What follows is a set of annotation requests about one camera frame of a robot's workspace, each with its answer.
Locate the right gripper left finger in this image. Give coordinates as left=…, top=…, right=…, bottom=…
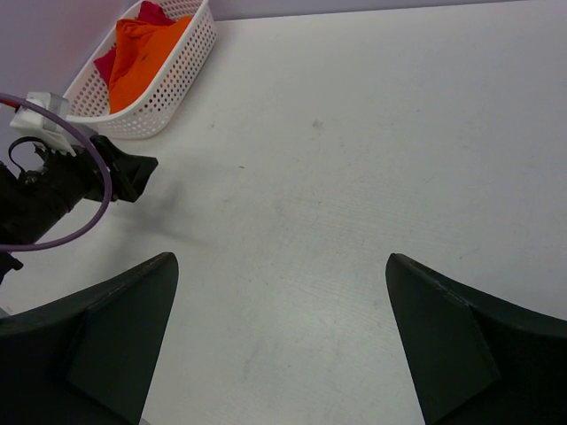
left=1, top=252, right=179, bottom=424

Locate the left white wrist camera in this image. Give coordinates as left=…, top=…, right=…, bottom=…
left=10, top=92, right=75, bottom=157

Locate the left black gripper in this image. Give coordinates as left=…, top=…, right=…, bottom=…
left=8, top=135, right=159, bottom=243

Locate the white plastic basket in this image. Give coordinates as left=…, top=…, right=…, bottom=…
left=64, top=1, right=217, bottom=140

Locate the orange t shirt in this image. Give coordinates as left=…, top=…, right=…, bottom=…
left=108, top=16, right=192, bottom=113

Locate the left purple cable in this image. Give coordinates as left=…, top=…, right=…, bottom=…
left=0, top=92, right=113, bottom=252

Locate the magenta t shirt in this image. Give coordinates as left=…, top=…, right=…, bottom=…
left=94, top=1, right=175, bottom=86

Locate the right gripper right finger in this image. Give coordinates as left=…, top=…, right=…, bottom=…
left=385, top=253, right=566, bottom=424

